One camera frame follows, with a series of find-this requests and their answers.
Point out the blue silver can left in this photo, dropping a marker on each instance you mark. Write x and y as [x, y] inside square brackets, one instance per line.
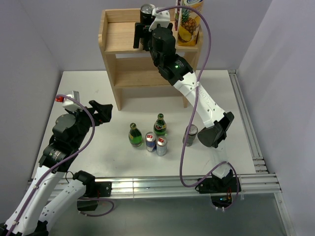
[150, 140]

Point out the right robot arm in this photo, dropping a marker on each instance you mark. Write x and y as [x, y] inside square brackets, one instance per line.
[179, 74]

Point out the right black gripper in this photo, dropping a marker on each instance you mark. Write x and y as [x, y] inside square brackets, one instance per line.
[139, 32]

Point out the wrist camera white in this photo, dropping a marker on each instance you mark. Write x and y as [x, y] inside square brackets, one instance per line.
[162, 19]
[70, 99]

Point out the aluminium side rail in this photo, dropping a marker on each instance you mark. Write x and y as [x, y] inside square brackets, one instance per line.
[246, 113]

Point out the blue silver can right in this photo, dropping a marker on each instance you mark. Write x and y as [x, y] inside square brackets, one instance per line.
[161, 144]

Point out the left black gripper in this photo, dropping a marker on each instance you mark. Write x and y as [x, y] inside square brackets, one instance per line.
[104, 112]

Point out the green glass bottle left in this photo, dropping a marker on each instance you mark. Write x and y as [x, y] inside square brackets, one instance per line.
[135, 135]

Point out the green glass bottle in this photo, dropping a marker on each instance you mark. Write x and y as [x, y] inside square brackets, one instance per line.
[160, 125]
[135, 135]

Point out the green glass bottle right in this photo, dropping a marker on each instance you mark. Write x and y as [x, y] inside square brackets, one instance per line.
[160, 125]

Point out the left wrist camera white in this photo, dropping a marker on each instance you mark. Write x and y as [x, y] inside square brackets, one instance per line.
[70, 99]

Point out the blue silver can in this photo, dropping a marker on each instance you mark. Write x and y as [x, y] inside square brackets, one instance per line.
[150, 140]
[161, 144]

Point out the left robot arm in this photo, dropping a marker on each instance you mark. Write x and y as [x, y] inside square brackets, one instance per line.
[35, 214]

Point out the black yellow tall can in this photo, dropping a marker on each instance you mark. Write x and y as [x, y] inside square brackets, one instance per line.
[146, 17]

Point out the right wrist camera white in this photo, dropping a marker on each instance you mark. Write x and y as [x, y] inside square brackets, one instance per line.
[162, 19]

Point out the dark grey can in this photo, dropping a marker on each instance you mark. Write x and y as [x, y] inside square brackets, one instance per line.
[192, 133]

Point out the aluminium front rail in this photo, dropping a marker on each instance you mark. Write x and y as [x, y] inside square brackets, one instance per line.
[168, 187]

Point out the pineapple juice carton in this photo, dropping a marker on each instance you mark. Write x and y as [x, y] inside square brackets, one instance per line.
[189, 22]

